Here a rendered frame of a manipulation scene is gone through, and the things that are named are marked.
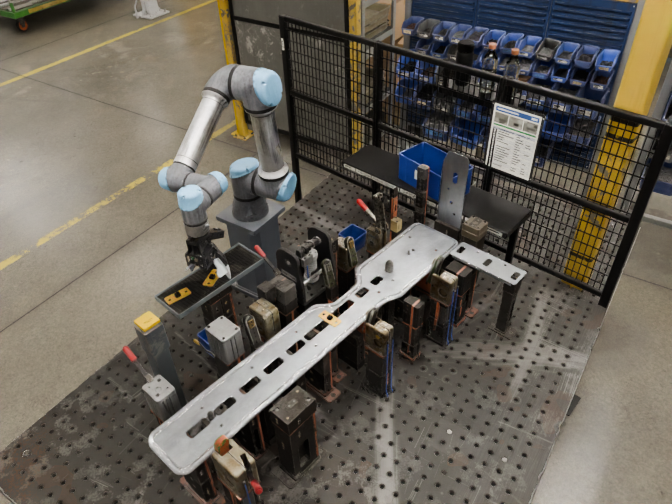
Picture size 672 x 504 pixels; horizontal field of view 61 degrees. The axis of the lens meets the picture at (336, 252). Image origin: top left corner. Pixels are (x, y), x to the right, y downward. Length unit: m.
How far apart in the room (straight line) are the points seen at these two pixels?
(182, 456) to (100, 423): 0.61
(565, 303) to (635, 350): 1.00
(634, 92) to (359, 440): 1.53
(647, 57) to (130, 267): 3.16
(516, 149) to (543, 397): 0.98
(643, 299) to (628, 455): 1.13
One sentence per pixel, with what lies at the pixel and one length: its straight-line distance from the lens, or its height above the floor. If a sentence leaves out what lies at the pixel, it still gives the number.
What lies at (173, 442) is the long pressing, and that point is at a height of 1.00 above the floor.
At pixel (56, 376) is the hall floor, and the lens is 3.53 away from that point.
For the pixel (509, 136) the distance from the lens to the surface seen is 2.48.
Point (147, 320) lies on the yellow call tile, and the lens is 1.92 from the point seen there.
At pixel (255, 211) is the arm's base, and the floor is 1.14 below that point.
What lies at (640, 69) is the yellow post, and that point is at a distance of 2.24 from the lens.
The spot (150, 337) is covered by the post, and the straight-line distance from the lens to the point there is 1.93.
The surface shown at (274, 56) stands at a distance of 4.70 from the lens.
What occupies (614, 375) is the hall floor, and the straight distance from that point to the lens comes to 3.41.
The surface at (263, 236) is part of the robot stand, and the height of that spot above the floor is 1.03.
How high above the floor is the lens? 2.47
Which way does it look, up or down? 40 degrees down
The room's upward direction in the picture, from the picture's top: 2 degrees counter-clockwise
